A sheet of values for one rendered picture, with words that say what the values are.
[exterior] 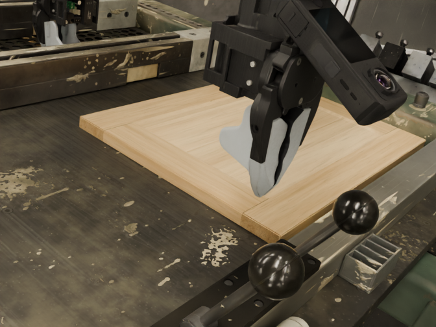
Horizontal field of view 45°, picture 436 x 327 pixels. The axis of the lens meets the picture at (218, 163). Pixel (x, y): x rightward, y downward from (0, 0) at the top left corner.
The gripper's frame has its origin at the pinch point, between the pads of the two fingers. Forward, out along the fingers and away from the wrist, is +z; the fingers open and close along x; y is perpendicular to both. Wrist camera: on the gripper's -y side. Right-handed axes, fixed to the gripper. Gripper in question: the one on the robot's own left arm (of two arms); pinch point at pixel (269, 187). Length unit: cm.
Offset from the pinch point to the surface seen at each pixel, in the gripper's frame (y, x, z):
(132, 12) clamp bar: 79, -55, 8
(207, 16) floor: 131, -150, 29
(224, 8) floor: 125, -153, 23
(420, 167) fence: -3.5, -39.0, 8.1
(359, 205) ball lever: -8.9, 1.2, -3.3
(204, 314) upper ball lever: -3.7, 12.2, 5.5
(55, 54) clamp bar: 50, -12, 5
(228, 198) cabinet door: 10.3, -9.6, 10.2
